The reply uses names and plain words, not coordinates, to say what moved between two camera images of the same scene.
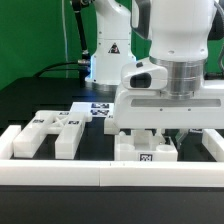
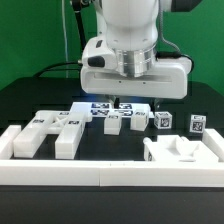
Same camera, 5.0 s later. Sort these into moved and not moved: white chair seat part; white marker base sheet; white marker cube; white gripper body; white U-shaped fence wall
Moved: white chair seat part; white gripper body
Not moved: white marker base sheet; white U-shaped fence wall; white marker cube
